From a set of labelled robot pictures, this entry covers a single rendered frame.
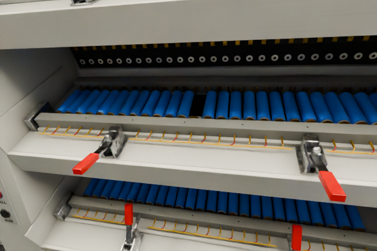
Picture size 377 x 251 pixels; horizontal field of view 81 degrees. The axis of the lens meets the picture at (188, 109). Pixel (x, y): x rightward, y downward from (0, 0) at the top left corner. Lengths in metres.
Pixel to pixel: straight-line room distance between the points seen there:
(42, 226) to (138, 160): 0.28
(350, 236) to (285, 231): 0.10
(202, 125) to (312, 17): 0.18
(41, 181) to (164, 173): 0.27
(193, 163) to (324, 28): 0.21
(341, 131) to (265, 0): 0.19
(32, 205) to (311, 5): 0.52
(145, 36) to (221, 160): 0.18
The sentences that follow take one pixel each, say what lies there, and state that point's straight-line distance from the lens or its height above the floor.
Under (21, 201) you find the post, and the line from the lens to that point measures 0.51.
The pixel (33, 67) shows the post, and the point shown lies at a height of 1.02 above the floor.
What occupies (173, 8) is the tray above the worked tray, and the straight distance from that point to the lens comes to 0.25.
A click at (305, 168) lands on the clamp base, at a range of 0.30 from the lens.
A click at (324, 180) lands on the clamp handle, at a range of 0.26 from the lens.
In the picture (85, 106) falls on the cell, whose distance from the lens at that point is 0.44.
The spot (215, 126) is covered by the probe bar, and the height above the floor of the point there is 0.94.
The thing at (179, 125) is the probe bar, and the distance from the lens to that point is 0.32.
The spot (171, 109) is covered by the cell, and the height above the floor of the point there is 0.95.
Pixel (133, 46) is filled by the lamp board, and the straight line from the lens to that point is 0.43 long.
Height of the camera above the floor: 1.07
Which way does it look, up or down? 20 degrees down
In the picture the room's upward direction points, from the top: 3 degrees counter-clockwise
